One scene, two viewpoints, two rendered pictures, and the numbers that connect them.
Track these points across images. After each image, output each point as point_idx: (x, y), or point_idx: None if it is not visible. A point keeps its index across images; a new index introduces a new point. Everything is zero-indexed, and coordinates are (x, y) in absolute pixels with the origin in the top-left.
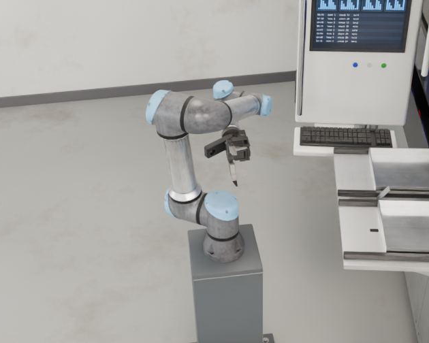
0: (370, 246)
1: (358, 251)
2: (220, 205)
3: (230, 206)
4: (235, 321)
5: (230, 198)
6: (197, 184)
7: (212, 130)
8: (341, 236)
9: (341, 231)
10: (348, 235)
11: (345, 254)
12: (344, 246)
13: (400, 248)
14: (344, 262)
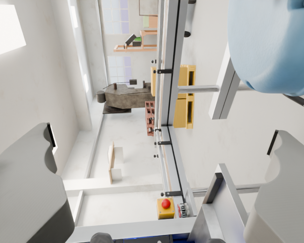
0: (221, 211)
1: (221, 195)
2: (233, 10)
3: (228, 47)
4: None
5: (245, 63)
6: None
7: None
8: (239, 214)
9: (243, 227)
10: (237, 222)
11: (214, 174)
12: (229, 195)
13: (199, 211)
14: (219, 168)
